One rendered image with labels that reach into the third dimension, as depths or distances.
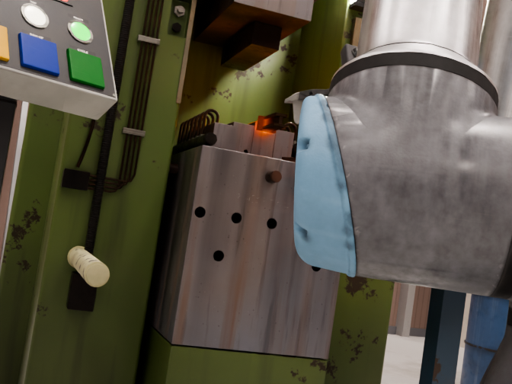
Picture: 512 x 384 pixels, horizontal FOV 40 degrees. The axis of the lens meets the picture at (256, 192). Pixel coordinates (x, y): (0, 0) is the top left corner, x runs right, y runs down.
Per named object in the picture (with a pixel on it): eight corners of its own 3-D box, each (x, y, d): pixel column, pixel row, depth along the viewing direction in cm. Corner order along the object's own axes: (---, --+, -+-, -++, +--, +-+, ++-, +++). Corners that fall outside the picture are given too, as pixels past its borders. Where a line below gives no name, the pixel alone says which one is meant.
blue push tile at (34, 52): (60, 73, 134) (56, 42, 137) (23, 63, 129) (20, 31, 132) (55, 79, 135) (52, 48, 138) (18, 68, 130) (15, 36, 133)
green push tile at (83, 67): (105, 87, 141) (101, 57, 144) (72, 77, 136) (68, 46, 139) (101, 92, 142) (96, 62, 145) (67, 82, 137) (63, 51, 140)
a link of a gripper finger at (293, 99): (273, 122, 132) (315, 123, 127) (277, 91, 132) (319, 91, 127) (282, 126, 135) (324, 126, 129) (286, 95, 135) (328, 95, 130)
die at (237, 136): (289, 164, 170) (295, 129, 171) (210, 149, 164) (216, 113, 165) (239, 171, 210) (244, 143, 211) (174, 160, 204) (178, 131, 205)
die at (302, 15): (311, 21, 173) (316, -16, 173) (233, 1, 167) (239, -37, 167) (257, 56, 213) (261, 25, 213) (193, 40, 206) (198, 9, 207)
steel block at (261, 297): (328, 360, 166) (354, 173, 169) (171, 344, 155) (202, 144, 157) (254, 321, 219) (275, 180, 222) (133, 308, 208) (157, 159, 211)
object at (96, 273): (109, 291, 126) (114, 261, 126) (79, 287, 124) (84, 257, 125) (88, 270, 168) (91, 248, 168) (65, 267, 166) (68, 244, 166)
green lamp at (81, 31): (91, 43, 143) (94, 22, 144) (67, 37, 142) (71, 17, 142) (89, 46, 146) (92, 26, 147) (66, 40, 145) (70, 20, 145)
